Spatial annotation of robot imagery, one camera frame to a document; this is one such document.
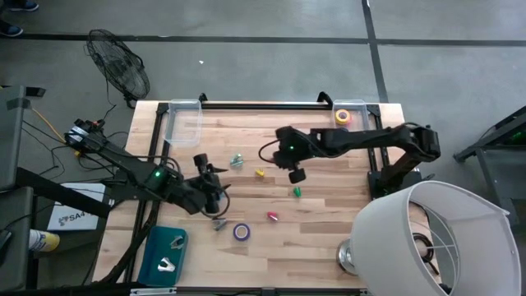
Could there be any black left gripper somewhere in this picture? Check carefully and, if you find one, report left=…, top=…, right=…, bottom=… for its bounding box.
left=180, top=153, right=232, bottom=215

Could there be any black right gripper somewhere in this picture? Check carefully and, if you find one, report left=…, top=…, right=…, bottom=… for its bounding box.
left=273, top=125, right=313, bottom=185

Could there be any purple tape roll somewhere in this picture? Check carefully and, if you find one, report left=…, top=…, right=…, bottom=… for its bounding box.
left=233, top=223, right=251, bottom=242

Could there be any clear plastic bin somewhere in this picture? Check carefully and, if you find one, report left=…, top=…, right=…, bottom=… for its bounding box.
left=330, top=99, right=373, bottom=146
left=164, top=98, right=204, bottom=148

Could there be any teal plastic tray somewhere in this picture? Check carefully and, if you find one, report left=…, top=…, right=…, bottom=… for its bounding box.
left=136, top=224, right=189, bottom=288

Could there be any white lamp shade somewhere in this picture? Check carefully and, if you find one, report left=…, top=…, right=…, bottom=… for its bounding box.
left=335, top=179, right=523, bottom=296

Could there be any black floor fan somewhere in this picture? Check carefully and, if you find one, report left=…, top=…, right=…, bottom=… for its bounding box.
left=85, top=28, right=151, bottom=109

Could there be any white printed box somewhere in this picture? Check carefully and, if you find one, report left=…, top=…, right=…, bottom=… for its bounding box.
left=46, top=182, right=107, bottom=232

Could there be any black diagonal beam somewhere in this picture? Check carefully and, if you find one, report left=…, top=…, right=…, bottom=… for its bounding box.
left=15, top=166, right=113, bottom=220

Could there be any yellow white can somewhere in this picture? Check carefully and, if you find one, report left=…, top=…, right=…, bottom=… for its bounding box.
left=28, top=229, right=61, bottom=253

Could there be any grey cabinet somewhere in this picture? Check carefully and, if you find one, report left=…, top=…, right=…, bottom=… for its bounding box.
left=0, top=186, right=35, bottom=292
left=0, top=85, right=46, bottom=191

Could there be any dark neighbouring workstation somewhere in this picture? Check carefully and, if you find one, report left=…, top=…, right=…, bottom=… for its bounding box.
left=453, top=105, right=526, bottom=225

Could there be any person's shoe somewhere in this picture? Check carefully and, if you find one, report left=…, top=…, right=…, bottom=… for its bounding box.
left=6, top=0, right=40, bottom=12
left=0, top=19, right=24, bottom=38

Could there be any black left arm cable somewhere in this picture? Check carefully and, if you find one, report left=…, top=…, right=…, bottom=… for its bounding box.
left=200, top=183, right=232, bottom=220

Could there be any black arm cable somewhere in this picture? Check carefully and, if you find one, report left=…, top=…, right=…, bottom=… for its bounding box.
left=200, top=183, right=232, bottom=220
left=257, top=138, right=284, bottom=164

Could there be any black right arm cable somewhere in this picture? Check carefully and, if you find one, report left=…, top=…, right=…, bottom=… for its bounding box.
left=257, top=138, right=284, bottom=164

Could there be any silver metal bracket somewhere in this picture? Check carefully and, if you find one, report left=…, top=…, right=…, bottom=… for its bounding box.
left=130, top=286, right=178, bottom=296

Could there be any black lamp cord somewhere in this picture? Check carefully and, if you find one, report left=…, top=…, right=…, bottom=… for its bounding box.
left=412, top=232, right=440, bottom=275

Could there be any yellow cable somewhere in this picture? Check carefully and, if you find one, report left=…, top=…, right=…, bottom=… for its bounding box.
left=31, top=107, right=83, bottom=156

